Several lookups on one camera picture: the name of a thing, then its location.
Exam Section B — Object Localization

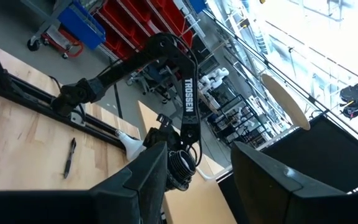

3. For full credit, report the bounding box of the black partition screen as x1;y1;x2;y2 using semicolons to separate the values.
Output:
217;113;358;224

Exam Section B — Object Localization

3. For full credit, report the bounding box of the blue storage bin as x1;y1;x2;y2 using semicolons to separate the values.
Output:
57;0;107;51

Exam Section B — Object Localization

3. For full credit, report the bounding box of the red storage bin shelf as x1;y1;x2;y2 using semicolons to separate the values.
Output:
93;0;206;62

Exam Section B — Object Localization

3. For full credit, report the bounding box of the red wheeled dolly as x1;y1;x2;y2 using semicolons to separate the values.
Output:
26;26;85;60

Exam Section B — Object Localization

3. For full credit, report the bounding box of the black pen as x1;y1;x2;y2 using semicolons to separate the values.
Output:
63;137;78;180

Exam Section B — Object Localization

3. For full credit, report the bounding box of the white light bulb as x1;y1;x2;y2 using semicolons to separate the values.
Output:
114;128;148;162

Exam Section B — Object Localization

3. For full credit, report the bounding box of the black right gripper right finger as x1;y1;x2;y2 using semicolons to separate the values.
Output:
230;141;358;224

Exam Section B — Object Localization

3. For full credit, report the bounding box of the black table frame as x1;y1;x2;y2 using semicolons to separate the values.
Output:
0;20;127;151

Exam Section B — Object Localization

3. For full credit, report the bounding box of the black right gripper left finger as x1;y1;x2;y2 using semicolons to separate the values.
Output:
0;141;169;224

